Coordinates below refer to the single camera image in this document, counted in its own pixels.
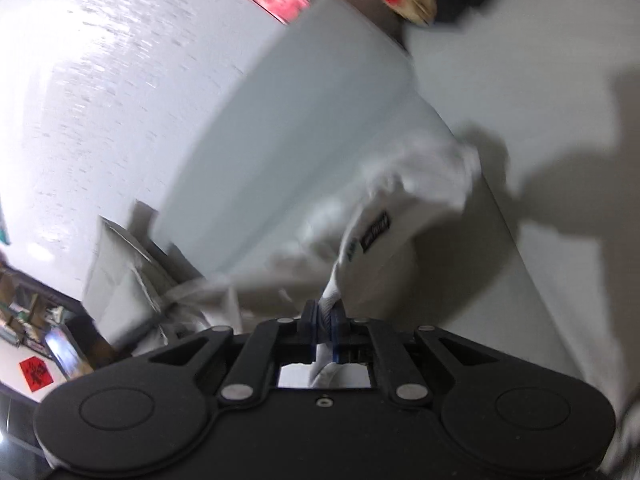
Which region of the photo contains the white t-shirt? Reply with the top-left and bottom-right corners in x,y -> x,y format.
169,129 -> 483,392

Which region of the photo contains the grey throw pillow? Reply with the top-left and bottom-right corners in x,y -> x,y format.
80,214 -> 212,356

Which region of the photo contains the grey sofa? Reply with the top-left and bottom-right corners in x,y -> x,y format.
152,0 -> 639,479

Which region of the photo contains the red paper wall decoration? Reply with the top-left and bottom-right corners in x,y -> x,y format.
20,356 -> 54,392

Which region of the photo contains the bookshelf with items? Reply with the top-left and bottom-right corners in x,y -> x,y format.
1,266 -> 100,379

